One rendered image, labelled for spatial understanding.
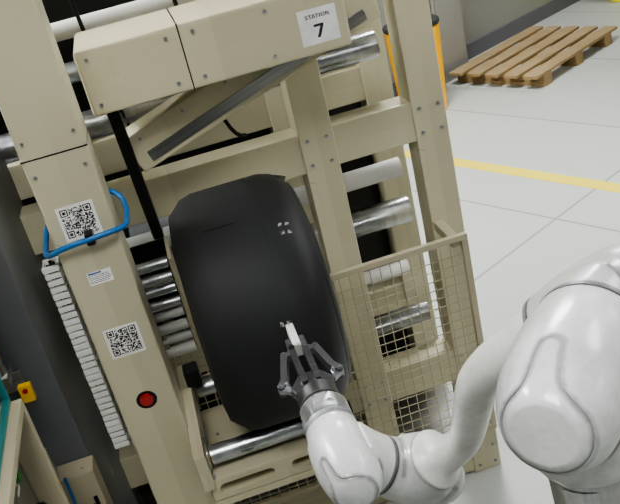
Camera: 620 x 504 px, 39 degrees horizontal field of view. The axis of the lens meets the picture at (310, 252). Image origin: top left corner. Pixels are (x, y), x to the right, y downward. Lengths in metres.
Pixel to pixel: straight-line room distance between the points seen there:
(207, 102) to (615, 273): 1.32
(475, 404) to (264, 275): 0.62
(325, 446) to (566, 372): 0.62
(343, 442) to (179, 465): 0.76
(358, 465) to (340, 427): 0.08
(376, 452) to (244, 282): 0.48
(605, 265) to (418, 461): 0.56
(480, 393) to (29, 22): 1.03
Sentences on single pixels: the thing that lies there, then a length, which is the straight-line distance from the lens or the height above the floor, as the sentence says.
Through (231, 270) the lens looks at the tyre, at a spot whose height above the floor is 1.36.
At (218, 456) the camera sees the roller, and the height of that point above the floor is 0.91.
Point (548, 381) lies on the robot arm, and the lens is 0.89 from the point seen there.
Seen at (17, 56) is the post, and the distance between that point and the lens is 1.71.
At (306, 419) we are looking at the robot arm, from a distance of 1.50.
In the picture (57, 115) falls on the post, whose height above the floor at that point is 1.72.
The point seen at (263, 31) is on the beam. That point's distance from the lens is 1.99.
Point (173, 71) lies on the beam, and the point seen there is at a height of 1.69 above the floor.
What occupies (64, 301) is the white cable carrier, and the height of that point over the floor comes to 1.35.
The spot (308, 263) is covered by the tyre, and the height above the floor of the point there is 1.33.
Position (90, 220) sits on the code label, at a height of 1.50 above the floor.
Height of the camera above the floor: 2.12
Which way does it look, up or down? 26 degrees down
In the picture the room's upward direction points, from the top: 14 degrees counter-clockwise
